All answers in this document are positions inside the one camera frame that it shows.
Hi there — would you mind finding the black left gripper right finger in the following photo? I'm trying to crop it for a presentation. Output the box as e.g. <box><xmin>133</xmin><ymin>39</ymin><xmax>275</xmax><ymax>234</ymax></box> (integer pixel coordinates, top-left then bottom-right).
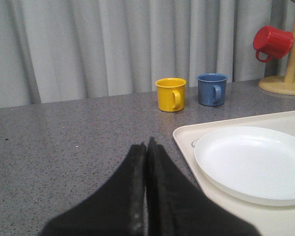
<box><xmin>146</xmin><ymin>138</ymin><xmax>260</xmax><ymax>236</ymax></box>

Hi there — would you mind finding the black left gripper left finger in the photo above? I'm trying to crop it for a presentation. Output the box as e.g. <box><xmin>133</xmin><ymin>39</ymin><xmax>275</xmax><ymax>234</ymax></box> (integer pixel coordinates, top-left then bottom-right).
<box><xmin>40</xmin><ymin>144</ymin><xmax>146</xmax><ymax>236</ymax></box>

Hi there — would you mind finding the white round plate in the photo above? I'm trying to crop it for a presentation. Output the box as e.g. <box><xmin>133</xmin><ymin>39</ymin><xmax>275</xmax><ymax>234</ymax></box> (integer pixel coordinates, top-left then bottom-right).
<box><xmin>194</xmin><ymin>126</ymin><xmax>295</xmax><ymax>207</ymax></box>

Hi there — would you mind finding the cream rabbit print tray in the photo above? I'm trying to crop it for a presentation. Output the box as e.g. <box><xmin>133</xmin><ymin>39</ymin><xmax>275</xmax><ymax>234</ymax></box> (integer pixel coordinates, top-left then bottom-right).
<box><xmin>173</xmin><ymin>111</ymin><xmax>295</xmax><ymax>236</ymax></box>

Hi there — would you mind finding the yellow enamel mug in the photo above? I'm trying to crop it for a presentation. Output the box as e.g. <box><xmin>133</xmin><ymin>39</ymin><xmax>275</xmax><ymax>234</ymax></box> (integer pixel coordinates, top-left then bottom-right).
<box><xmin>155</xmin><ymin>78</ymin><xmax>186</xmax><ymax>112</ymax></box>

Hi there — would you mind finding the blue enamel mug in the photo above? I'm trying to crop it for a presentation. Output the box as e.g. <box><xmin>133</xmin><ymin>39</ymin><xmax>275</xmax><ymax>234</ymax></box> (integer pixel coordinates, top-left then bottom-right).
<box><xmin>197</xmin><ymin>73</ymin><xmax>228</xmax><ymax>107</ymax></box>

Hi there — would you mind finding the grey pleated curtain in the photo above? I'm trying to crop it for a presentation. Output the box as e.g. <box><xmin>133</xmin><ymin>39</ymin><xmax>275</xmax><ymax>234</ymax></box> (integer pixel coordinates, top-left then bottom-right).
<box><xmin>0</xmin><ymin>0</ymin><xmax>295</xmax><ymax>108</ymax></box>

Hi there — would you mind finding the red enamel mug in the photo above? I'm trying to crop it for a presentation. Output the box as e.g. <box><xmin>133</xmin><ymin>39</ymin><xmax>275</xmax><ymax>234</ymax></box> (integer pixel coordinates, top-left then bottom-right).
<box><xmin>253</xmin><ymin>26</ymin><xmax>294</xmax><ymax>63</ymax></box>

